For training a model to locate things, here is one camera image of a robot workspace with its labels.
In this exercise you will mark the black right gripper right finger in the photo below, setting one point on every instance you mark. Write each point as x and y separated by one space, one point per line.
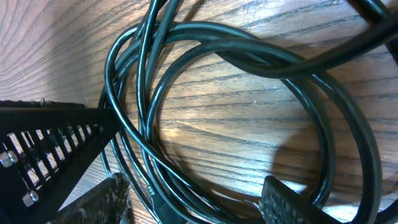
281 205

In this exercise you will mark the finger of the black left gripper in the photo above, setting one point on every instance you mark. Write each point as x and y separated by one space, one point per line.
45 150

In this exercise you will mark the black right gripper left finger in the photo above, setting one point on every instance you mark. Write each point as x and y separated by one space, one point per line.
104 203

